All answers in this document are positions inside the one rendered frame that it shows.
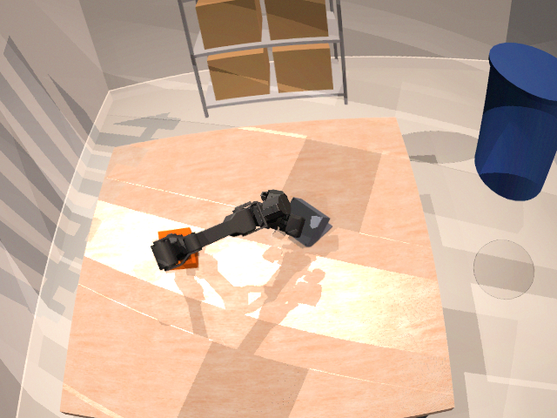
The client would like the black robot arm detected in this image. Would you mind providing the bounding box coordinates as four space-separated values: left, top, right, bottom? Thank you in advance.
151 189 291 272

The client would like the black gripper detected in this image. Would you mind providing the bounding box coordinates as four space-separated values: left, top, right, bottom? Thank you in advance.
265 213 305 238

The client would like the grey flat panel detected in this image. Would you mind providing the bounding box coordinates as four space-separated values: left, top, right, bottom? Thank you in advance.
290 197 332 247

